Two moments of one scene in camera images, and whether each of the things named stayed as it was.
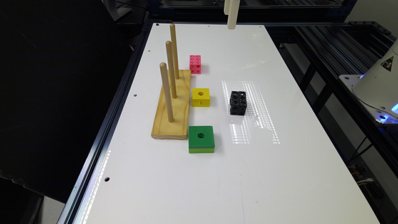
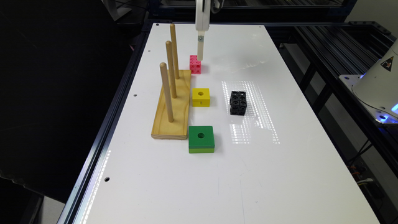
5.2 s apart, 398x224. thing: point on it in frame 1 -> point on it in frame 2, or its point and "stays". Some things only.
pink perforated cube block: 195,64 stays
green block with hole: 201,139 stays
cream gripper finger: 232,15 -> 200,45
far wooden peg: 173,38 stays
